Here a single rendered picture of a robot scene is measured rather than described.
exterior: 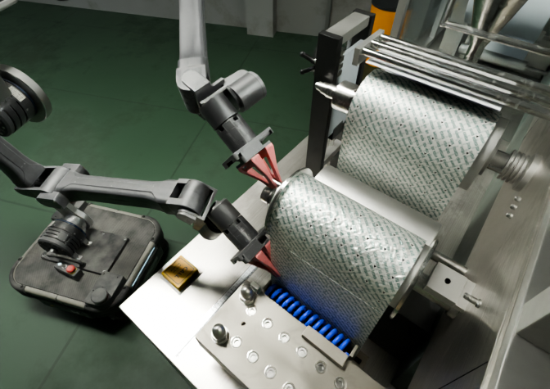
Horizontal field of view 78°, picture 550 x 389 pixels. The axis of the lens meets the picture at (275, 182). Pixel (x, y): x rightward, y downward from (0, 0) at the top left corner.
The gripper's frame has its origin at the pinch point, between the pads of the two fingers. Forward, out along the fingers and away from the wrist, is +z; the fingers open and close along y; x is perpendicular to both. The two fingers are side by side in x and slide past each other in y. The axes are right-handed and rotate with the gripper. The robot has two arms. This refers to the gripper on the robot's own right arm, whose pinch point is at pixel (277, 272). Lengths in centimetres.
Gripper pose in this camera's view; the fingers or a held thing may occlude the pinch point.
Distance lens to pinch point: 76.3
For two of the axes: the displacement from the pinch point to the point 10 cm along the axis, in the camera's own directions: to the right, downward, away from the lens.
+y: -6.2, 5.9, -5.1
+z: 6.8, 7.3, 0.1
